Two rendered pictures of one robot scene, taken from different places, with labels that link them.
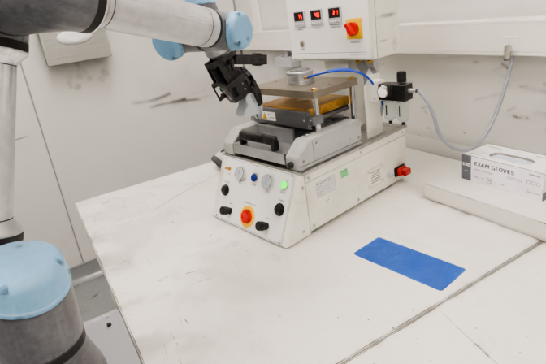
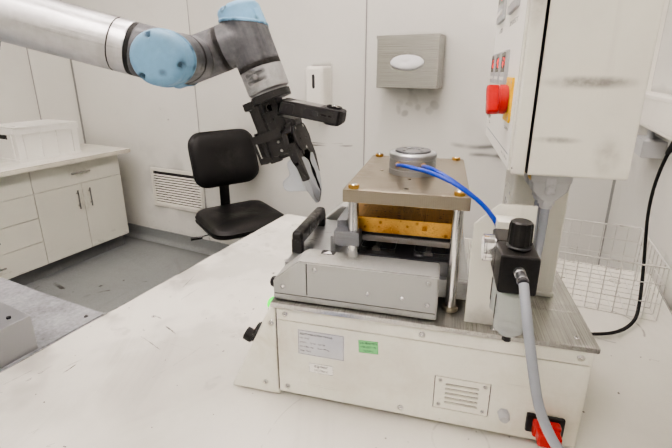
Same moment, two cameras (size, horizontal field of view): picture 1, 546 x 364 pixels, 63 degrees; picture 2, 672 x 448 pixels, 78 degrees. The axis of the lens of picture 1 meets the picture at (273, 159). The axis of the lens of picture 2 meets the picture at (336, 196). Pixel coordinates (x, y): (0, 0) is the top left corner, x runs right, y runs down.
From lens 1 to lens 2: 0.97 m
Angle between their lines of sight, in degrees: 51
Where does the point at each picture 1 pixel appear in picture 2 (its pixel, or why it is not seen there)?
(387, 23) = (585, 101)
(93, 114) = (410, 143)
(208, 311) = (87, 376)
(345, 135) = (390, 288)
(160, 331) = (55, 358)
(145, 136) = not seen: hidden behind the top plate
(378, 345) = not seen: outside the picture
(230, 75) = (270, 126)
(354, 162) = (400, 342)
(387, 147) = (511, 362)
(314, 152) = (308, 283)
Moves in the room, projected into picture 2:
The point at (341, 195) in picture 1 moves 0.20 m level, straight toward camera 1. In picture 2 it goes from (356, 377) to (228, 426)
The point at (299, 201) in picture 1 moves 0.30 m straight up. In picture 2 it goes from (261, 338) to (251, 156)
